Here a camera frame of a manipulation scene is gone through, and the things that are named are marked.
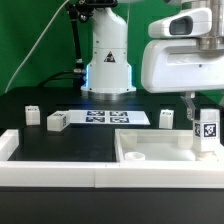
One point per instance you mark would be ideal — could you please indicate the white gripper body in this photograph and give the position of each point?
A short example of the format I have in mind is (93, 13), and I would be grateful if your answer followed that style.
(180, 66)

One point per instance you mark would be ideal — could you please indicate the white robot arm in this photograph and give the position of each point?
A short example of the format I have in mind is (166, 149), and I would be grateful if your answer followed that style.
(109, 74)

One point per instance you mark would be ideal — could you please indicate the white U-shaped obstacle fence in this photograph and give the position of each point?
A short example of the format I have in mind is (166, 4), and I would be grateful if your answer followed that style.
(152, 174)

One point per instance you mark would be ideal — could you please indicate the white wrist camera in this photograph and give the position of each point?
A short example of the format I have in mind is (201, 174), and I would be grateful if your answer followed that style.
(187, 23)

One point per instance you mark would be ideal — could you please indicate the white tag sheet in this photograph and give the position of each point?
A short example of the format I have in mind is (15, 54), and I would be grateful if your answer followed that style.
(109, 117)

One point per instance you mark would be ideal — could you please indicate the black camera stand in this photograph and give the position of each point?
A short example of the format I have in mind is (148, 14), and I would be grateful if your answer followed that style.
(81, 11)

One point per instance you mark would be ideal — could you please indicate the white square table top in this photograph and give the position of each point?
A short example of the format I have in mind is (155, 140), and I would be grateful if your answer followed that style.
(160, 145)

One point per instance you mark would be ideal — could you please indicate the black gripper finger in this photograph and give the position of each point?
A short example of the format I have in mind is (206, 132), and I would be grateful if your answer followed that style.
(187, 98)

